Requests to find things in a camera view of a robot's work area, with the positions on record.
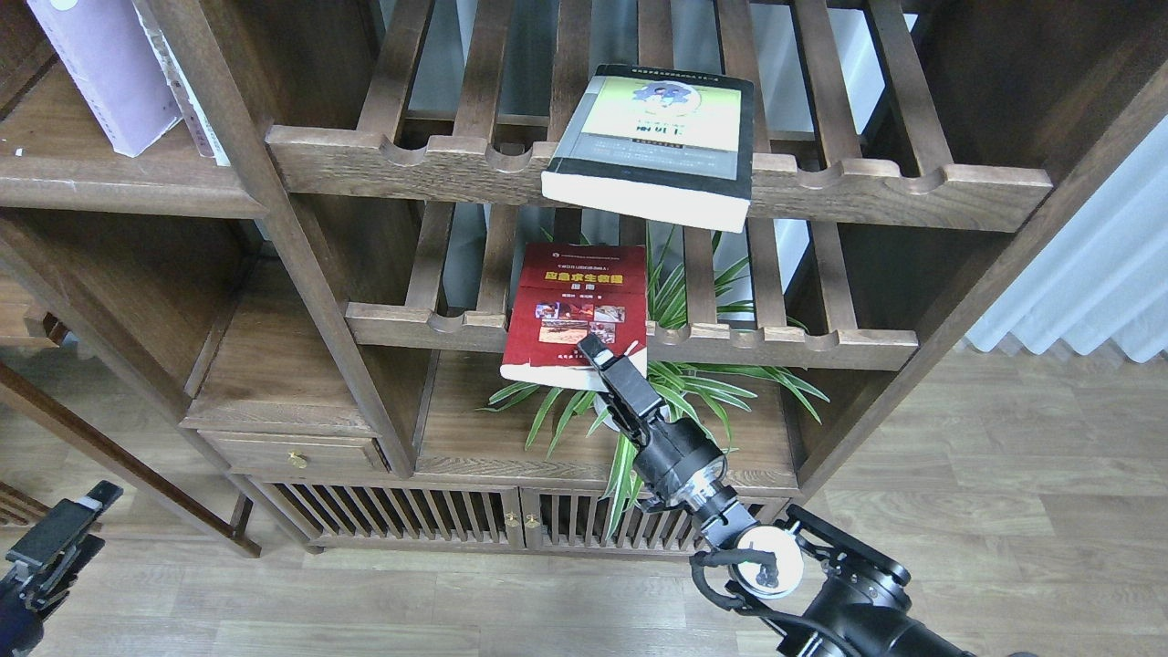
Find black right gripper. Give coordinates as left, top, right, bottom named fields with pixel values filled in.
left=577, top=333, right=731, bottom=512

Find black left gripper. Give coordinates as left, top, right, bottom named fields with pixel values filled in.
left=1, top=480, right=121, bottom=656

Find red cover book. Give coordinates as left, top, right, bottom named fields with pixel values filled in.
left=499, top=243, right=648, bottom=390

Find white and purple book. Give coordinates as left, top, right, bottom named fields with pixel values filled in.
left=28, top=1, right=181, bottom=157

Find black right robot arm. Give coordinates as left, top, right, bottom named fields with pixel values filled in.
left=579, top=334, right=962, bottom=656

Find upright books on left shelf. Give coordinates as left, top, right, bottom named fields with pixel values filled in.
left=133, top=1, right=231, bottom=167

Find white plant pot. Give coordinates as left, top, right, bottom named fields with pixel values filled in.
left=595, top=387, right=674, bottom=442

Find green spider plant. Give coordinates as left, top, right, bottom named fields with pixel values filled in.
left=484, top=230, right=829, bottom=539

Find yellow and black book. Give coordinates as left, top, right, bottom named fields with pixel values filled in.
left=541, top=64, right=756, bottom=233

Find dark wooden bookshelf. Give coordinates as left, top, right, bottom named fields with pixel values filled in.
left=4, top=1, right=1164, bottom=556

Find white curtain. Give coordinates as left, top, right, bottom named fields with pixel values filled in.
left=966, top=122, right=1167, bottom=362

